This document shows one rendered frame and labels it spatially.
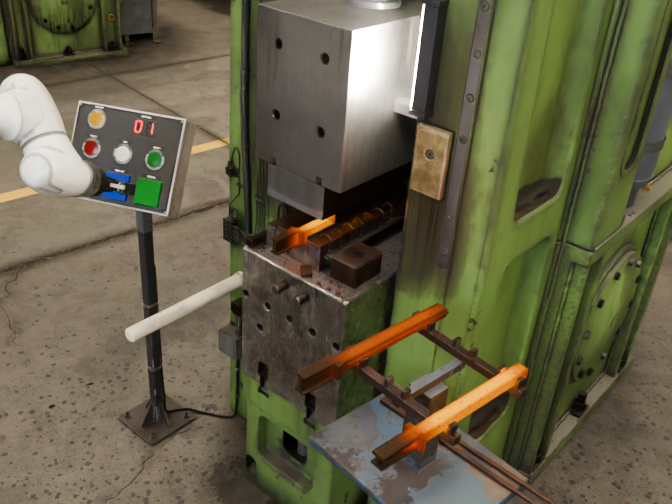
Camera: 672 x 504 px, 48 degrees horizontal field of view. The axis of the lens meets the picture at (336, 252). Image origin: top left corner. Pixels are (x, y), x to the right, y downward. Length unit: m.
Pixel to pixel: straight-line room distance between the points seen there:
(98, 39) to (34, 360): 4.09
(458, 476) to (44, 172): 1.10
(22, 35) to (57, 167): 5.01
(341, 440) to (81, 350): 1.72
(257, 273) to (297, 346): 0.23
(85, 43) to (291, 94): 5.06
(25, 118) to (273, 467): 1.34
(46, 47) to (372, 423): 5.41
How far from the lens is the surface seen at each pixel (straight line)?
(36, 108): 1.79
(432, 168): 1.81
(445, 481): 1.72
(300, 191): 1.95
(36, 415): 3.01
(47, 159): 1.71
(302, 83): 1.84
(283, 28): 1.86
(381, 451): 1.36
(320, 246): 1.96
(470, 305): 1.93
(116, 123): 2.27
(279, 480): 2.52
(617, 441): 3.11
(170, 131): 2.19
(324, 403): 2.13
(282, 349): 2.15
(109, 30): 6.90
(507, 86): 1.69
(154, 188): 2.18
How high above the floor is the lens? 1.98
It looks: 31 degrees down
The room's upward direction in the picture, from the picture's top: 5 degrees clockwise
